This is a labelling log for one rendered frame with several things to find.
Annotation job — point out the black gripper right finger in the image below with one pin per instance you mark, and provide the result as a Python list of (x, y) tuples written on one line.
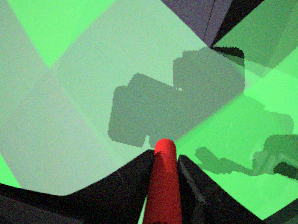
[(203, 201)]

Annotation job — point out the red peg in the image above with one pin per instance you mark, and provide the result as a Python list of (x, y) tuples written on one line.
[(163, 203)]

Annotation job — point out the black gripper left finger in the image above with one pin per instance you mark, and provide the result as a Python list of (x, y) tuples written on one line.
[(116, 199)]

